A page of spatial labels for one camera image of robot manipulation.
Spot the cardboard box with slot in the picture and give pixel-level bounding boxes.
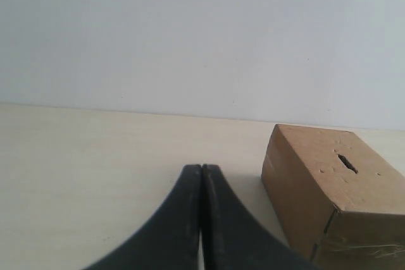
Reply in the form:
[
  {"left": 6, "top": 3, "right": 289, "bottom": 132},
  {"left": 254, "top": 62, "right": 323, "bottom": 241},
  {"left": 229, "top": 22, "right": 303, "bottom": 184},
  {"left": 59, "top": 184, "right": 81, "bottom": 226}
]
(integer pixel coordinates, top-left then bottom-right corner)
[{"left": 261, "top": 124, "right": 404, "bottom": 269}]

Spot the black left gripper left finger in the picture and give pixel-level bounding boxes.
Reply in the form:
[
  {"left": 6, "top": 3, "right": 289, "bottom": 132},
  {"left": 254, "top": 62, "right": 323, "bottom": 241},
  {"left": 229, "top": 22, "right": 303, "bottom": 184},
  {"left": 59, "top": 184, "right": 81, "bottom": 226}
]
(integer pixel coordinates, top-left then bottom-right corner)
[{"left": 87, "top": 164, "right": 202, "bottom": 269}]

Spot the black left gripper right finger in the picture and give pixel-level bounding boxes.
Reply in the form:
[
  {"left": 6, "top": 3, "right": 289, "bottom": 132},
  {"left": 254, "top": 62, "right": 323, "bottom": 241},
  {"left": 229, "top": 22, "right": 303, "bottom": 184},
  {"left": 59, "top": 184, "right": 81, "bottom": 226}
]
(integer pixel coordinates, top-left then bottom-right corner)
[{"left": 201, "top": 164, "right": 316, "bottom": 270}]

